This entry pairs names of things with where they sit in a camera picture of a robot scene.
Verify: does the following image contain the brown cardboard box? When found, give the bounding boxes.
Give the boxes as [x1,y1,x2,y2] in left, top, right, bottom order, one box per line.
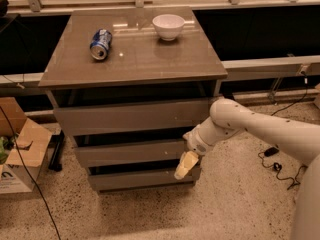
[0,97,52,194]

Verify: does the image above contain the black floor cable left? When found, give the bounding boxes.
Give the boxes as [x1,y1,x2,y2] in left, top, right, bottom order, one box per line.
[0,107,62,240]

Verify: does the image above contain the white bowl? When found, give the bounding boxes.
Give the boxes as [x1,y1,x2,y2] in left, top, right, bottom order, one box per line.
[152,14,185,41]

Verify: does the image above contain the black stand leg left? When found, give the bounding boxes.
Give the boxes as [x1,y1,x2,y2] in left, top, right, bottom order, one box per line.
[48,131,65,172]

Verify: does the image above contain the black power adapter with cable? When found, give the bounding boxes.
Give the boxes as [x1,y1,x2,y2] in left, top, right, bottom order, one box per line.
[257,147,306,190]

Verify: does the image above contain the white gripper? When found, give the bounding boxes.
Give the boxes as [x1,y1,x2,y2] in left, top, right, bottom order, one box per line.
[174,125,213,180]

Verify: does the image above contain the blue soda can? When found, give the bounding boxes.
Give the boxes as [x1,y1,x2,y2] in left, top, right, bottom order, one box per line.
[90,29,112,61]

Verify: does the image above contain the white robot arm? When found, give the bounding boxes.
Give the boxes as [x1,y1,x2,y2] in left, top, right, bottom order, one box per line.
[174,98,320,240]

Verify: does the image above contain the grey drawer cabinet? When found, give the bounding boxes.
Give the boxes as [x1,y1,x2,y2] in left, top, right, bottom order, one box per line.
[37,6,229,194]

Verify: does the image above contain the grey drawer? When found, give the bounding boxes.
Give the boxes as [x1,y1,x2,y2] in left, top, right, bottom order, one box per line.
[75,139,185,167]
[88,165,201,192]
[54,98,211,136]

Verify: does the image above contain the grey top drawer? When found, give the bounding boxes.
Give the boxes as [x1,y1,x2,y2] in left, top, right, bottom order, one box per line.
[54,98,211,136]

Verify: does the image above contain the black wall cable right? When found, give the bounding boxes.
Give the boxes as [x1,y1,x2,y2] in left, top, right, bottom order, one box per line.
[269,71,309,117]

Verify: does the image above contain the grey bottom drawer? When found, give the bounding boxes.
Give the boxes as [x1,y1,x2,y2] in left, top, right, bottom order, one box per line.
[88,165,201,192]

